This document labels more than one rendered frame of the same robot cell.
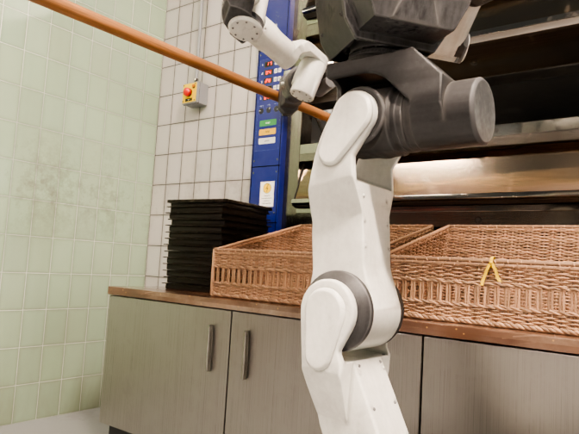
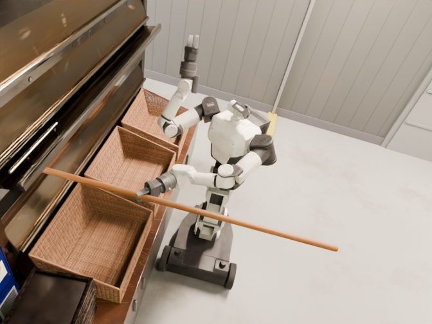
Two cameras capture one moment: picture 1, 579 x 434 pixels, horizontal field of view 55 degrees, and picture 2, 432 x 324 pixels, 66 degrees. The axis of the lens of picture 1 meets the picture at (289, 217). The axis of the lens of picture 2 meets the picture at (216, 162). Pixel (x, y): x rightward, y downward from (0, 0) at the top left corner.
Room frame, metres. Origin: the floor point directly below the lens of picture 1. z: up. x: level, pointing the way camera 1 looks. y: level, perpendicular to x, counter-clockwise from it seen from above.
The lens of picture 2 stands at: (2.03, 1.06, 2.44)
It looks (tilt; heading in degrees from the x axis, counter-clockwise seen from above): 41 degrees down; 233
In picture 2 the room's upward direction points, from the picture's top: 14 degrees clockwise
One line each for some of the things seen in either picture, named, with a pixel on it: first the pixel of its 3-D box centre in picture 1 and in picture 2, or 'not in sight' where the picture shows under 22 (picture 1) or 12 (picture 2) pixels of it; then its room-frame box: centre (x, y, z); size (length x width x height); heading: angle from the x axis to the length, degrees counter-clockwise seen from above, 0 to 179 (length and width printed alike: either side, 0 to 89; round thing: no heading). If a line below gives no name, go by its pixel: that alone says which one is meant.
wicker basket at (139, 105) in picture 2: not in sight; (159, 122); (1.10, -1.08, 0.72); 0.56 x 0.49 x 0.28; 54
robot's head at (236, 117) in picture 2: not in sight; (237, 111); (1.06, -0.15, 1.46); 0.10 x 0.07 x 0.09; 107
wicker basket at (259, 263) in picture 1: (323, 259); (98, 237); (1.83, -0.12, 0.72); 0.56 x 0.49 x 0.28; 53
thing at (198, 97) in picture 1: (195, 95); not in sight; (2.56, 0.47, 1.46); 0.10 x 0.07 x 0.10; 53
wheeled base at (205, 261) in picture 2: not in sight; (206, 234); (0.98, -0.22, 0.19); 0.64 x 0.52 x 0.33; 52
